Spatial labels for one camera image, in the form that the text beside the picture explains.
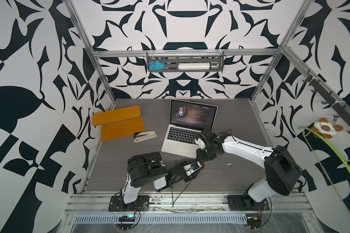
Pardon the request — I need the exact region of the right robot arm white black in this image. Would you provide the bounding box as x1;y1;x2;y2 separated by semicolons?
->
194;129;302;205

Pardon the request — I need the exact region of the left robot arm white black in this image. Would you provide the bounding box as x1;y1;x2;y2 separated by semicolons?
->
120;152;205;204

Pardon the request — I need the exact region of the silver laptop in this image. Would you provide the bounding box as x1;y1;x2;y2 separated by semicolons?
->
161;99;218;158

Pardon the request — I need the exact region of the beige black stapler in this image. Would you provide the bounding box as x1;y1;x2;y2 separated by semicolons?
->
133;131;157;143

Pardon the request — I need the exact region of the orange lower board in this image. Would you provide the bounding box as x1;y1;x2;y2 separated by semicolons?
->
101;117;145;142

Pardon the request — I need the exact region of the orange board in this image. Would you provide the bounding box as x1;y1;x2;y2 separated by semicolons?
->
92;105;141;126
101;117;145;142

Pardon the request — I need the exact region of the left controller board green LED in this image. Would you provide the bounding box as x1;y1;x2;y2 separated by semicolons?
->
118;214;136;223

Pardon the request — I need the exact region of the orange upper board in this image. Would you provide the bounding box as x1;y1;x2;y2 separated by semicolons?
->
92;105;141;126

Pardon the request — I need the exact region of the right round black controller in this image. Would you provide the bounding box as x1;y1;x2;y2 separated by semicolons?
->
247;216;262;230

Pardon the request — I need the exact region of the white roll on shelf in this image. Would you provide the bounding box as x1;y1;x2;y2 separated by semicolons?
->
178;63;211;70

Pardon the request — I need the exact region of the teal scrubber ball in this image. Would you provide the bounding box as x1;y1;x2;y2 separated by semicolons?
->
148;61;165;72

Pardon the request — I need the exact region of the brown white plush toy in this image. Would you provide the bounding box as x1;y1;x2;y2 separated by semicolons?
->
311;117;344;139

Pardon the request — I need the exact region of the green hoop tube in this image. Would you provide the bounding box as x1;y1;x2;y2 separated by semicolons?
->
298;126;350;216

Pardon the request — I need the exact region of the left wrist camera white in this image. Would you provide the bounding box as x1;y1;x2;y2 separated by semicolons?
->
183;162;202;177

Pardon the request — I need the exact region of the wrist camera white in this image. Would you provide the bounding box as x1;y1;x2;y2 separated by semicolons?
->
194;138;206;150
183;162;202;177

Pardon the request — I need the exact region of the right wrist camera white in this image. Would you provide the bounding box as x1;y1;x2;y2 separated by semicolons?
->
194;138;206;150

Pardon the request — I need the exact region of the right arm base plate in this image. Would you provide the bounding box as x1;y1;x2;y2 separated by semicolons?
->
227;195;270;211

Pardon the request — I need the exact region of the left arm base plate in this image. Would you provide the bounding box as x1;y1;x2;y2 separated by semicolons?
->
108;195;150;212

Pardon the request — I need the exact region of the grey wall shelf rack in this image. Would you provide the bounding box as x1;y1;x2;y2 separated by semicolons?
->
146;50;225;72

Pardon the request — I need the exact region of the black hook rail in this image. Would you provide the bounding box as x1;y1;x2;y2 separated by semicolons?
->
303;69;350;134

